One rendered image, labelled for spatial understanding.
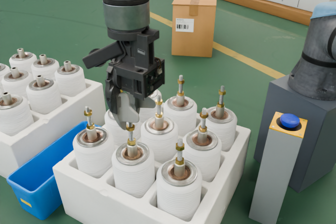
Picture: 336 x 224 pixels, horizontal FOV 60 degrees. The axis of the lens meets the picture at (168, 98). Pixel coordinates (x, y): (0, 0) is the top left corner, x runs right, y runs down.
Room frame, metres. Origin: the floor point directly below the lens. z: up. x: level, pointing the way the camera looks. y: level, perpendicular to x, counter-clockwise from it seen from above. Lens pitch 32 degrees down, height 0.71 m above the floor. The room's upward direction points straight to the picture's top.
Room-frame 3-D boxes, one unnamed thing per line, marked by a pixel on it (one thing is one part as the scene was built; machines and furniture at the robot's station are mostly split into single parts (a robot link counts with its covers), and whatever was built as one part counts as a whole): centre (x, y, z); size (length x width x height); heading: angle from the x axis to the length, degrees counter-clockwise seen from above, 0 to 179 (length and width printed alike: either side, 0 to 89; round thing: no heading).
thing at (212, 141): (0.53, -0.08, 0.25); 0.08 x 0.08 x 0.01
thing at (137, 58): (0.48, 0.06, 0.49); 0.09 x 0.08 x 0.12; 59
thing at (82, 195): (0.59, 0.02, 0.09); 0.39 x 0.39 x 0.18; 61
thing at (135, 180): (0.49, 0.08, 0.16); 0.10 x 0.10 x 0.18
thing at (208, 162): (0.53, -0.08, 0.16); 0.10 x 0.10 x 0.18
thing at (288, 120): (0.52, -0.27, 0.32); 0.04 x 0.04 x 0.02
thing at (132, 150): (0.49, 0.08, 0.26); 0.02 x 0.02 x 0.03
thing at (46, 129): (0.86, 0.51, 0.09); 0.39 x 0.39 x 0.18; 62
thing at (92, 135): (0.55, 0.18, 0.26); 0.02 x 0.02 x 0.03
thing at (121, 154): (0.49, 0.08, 0.25); 0.08 x 0.08 x 0.01
